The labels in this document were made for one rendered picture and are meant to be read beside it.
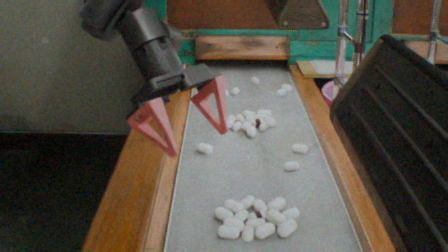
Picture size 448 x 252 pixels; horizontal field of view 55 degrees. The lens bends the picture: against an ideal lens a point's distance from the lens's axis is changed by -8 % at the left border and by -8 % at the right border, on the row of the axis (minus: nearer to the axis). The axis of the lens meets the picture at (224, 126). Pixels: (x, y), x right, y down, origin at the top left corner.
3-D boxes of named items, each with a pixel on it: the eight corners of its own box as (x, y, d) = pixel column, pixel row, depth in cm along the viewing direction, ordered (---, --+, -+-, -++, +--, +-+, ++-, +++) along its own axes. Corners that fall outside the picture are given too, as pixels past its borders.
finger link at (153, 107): (150, 170, 61) (118, 108, 61) (188, 152, 66) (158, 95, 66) (175, 153, 56) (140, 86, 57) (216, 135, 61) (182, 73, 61)
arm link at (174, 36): (75, 23, 65) (108, -26, 64) (110, 34, 76) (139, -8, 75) (132, 69, 63) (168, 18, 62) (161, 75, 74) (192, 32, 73)
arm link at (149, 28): (107, 20, 63) (140, -2, 61) (128, 28, 69) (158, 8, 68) (128, 62, 62) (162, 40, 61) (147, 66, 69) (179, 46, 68)
